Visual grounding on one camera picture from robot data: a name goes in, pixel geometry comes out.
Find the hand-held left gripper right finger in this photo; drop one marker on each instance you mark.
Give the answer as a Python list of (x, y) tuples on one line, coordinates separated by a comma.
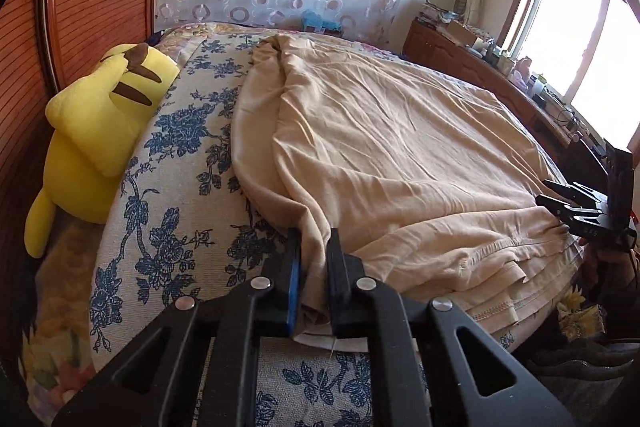
[(336, 297)]

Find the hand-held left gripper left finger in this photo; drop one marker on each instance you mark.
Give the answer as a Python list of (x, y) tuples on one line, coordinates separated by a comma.
[(292, 297)]

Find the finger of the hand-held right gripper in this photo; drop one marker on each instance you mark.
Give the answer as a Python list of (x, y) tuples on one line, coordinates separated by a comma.
[(580, 197), (560, 211)]

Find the beige printed t-shirt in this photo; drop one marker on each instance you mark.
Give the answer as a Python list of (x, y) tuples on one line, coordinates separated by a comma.
[(400, 157)]

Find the blue floral bed cover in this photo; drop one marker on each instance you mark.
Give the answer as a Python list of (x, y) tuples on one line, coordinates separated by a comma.
[(190, 207)]

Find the pink soft toy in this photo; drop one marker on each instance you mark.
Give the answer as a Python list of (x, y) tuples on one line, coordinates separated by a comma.
[(523, 69)]

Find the dark grey cloth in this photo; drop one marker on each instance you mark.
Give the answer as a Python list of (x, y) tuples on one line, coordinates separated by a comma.
[(590, 357)]

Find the white plastic container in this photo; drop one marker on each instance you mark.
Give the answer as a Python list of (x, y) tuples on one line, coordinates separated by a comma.
[(505, 64)]

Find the window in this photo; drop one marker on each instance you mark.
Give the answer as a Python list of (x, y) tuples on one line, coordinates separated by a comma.
[(575, 32)]

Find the brown wooden cabinet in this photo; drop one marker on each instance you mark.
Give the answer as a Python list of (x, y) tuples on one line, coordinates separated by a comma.
[(450, 57)]

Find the cardboard box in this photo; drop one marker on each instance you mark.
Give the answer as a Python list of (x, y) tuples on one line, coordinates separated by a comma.
[(460, 34)]

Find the pile of papers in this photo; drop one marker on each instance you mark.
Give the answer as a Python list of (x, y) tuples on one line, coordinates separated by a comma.
[(435, 14)]

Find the yellow plush toy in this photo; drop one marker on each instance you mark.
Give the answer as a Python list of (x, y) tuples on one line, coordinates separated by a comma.
[(85, 132)]

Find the light blue plastic item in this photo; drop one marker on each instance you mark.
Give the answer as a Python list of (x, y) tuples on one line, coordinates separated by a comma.
[(320, 22)]

